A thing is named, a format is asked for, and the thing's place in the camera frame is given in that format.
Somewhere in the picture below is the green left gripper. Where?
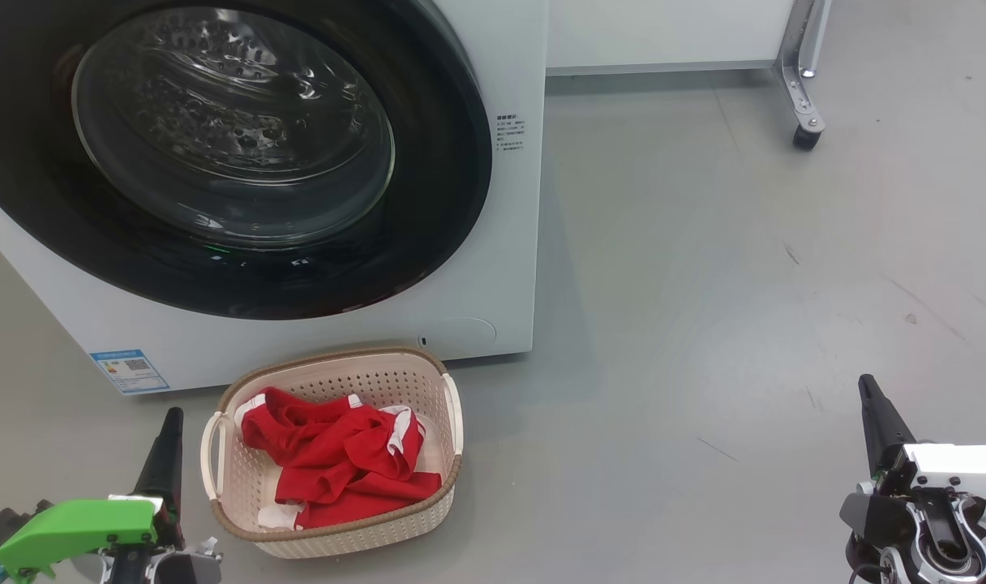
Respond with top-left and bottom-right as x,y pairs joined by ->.
0,407 -> 222,584

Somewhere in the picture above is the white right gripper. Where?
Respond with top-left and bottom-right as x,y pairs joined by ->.
839,373 -> 986,584

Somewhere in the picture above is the red white garment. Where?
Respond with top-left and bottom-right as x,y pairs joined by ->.
234,386 -> 444,530

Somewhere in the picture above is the round black glass washer door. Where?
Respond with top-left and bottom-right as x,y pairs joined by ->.
0,0 -> 494,321

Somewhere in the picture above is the cream perforated laundry basket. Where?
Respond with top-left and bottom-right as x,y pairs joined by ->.
199,346 -> 465,560

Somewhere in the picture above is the white washing machine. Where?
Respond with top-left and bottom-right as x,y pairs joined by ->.
0,0 -> 549,396

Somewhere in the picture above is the blue energy label sticker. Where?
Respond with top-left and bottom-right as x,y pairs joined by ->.
89,349 -> 171,396

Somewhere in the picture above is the small text label sticker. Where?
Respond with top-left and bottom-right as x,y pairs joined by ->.
495,114 -> 529,155

